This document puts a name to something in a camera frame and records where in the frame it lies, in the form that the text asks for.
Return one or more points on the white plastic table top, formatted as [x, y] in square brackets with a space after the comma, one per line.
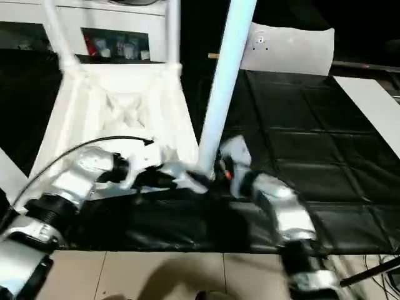
[93, 103]

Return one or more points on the white plastic table leg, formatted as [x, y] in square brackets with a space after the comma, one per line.
[173, 34]
[225, 78]
[9, 175]
[61, 37]

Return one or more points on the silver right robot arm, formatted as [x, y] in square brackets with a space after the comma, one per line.
[287, 212]

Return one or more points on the black padded mat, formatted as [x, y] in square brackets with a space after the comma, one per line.
[312, 140]

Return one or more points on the dark right robot foot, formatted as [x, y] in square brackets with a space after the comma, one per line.
[214, 296]

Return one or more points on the dark robot foot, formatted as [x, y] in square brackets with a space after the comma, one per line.
[114, 297]
[214, 296]

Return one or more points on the dark left robot foot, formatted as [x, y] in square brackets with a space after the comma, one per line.
[114, 297]

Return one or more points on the white curved plastic panel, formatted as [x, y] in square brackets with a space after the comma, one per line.
[290, 50]

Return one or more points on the red bottle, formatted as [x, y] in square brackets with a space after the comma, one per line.
[89, 47]

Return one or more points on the white glass-door cabinet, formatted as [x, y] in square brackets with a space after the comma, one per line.
[125, 20]

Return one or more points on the white flat board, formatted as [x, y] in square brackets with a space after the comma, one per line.
[372, 103]

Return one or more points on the dark side table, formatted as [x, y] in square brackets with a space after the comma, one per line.
[359, 66]

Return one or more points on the black metal rod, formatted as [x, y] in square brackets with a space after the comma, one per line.
[368, 273]

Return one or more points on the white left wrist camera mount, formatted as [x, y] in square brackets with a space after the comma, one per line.
[147, 159]

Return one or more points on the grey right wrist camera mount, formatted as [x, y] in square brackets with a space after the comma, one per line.
[237, 150]

